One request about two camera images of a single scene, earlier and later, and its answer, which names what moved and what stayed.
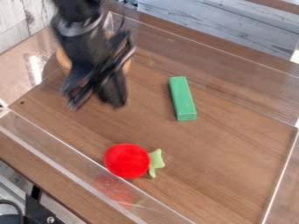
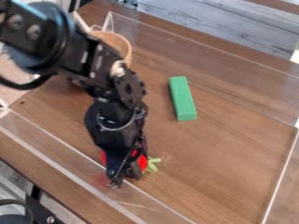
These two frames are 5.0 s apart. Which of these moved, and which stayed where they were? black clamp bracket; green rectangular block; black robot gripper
Moved: black robot gripper
Stayed: black clamp bracket; green rectangular block
